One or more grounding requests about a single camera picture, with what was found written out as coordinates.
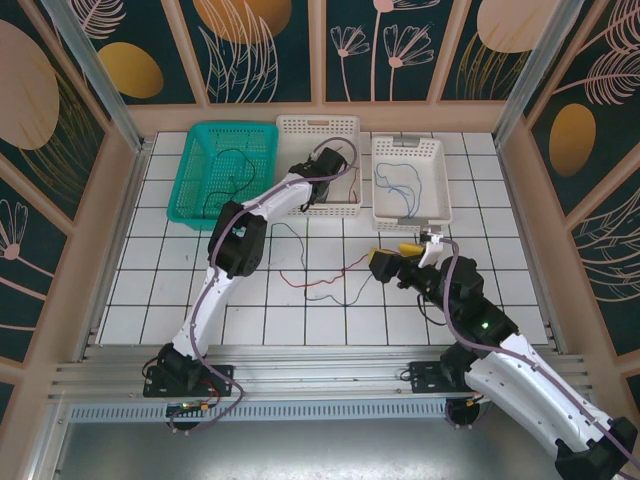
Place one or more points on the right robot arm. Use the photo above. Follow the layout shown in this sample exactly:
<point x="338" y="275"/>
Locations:
<point x="525" y="380"/>

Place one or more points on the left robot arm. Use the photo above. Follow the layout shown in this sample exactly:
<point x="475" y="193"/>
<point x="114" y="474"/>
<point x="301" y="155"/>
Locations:
<point x="210" y="310"/>

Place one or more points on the large white plastic basket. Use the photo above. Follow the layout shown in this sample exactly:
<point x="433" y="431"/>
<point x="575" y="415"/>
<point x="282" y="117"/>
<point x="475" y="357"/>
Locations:
<point x="300" y="130"/>

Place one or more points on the small white plastic basket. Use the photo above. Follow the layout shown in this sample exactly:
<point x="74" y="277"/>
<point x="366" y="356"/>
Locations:
<point x="385" y="145"/>

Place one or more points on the teal plastic mesh basket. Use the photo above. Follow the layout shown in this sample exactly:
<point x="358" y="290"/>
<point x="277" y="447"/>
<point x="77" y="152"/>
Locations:
<point x="200" y="165"/>

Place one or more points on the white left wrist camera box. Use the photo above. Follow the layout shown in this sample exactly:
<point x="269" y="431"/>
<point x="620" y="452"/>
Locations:
<point x="316" y="156"/>

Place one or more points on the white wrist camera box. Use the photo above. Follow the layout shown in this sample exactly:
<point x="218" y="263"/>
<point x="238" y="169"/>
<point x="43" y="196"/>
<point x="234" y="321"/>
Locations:
<point x="316" y="156"/>
<point x="432" y="252"/>

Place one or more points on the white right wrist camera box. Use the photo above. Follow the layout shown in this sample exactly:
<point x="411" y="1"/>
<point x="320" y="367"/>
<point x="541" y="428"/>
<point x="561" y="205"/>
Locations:
<point x="432" y="252"/>

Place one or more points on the aluminium side rail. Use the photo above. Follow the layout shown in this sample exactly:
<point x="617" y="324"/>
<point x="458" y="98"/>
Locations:
<point x="525" y="240"/>
<point x="125" y="220"/>

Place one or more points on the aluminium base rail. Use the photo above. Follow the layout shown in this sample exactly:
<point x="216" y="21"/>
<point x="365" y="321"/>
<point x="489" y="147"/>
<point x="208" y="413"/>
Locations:
<point x="320" y="375"/>

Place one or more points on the wall panel pink flowers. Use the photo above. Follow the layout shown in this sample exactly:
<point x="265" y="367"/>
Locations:
<point x="400" y="30"/>

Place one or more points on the wall panel orange disc leaves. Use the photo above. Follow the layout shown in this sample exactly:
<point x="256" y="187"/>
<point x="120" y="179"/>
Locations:
<point x="240" y="20"/>

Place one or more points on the wall panel oval and feathers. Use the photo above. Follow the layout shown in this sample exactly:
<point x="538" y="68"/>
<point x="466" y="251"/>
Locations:
<point x="572" y="140"/>

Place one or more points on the aluminium corner post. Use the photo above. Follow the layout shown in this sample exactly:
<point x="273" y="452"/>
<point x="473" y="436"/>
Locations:
<point x="100" y="90"/>
<point x="530" y="75"/>

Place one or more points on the grey metal base plate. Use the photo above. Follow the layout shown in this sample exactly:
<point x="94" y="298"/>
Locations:
<point x="300" y="450"/>

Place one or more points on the wall panel pale disc strands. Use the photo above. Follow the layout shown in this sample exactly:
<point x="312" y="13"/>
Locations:
<point x="25" y="100"/>
<point x="505" y="25"/>

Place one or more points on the wall panel single flower outline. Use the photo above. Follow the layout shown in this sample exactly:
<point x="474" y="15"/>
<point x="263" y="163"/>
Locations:
<point x="25" y="260"/>

